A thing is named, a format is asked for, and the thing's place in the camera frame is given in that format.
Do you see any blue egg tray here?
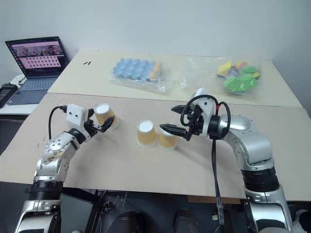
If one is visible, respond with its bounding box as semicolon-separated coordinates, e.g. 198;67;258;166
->
111;58;156;82

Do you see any tan wooden peg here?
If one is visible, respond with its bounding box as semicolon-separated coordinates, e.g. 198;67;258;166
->
146;61;163;83

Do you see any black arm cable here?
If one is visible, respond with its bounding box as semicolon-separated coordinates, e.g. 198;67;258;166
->
48;105;68;140
180;95;232;228

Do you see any clear bag with egg tray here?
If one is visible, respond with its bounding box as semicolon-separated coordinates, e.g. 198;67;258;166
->
107;56;176;93

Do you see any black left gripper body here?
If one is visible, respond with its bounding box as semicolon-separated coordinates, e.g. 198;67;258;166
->
83;119;103;142

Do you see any dark green foam block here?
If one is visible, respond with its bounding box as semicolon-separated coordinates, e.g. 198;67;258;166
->
240;65;258;74

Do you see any black handheld device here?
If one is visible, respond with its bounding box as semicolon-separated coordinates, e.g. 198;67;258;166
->
0;83;19;109

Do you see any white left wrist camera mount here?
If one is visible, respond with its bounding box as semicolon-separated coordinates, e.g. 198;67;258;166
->
65;103;89;129

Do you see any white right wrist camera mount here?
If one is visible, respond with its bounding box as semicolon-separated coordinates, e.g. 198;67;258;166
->
191;87;217;139

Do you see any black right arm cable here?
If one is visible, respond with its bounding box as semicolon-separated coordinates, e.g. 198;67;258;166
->
180;95;232;228

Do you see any yellow foam block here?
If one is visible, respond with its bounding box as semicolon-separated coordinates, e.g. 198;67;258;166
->
217;61;233;76

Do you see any black table frame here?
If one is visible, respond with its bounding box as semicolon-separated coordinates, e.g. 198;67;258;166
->
61;187;129;233

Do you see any open grey laptop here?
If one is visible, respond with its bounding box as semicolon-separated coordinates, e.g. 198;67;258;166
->
4;36;70;106

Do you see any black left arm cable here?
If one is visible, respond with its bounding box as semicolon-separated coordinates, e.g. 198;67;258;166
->
48;105;68;140

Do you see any purple foam block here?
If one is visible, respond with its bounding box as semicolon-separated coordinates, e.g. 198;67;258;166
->
226;68;241;79

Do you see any dark rounded shape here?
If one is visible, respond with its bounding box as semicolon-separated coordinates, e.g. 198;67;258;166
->
173;208;200;233
113;209;147;233

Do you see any yellow paper cup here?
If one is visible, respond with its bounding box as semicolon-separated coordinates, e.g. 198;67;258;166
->
157;127;179;151
137;119;157;148
93;102;120;131

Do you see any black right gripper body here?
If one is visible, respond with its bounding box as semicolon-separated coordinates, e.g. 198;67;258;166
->
180;106;205;142

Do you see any clear bag with foam blocks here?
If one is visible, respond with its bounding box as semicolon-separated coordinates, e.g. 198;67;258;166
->
179;54;263;98

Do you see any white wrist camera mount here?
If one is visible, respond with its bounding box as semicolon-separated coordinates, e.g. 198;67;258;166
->
191;87;217;139
65;103;89;129

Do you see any white side table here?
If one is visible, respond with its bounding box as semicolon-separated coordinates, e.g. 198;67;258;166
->
0;74;39;116

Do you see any large green foam block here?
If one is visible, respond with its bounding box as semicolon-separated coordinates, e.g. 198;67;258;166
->
223;73;259;93

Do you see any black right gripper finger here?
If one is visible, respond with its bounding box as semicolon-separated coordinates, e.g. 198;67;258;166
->
170;104;189;114
158;123;189;137

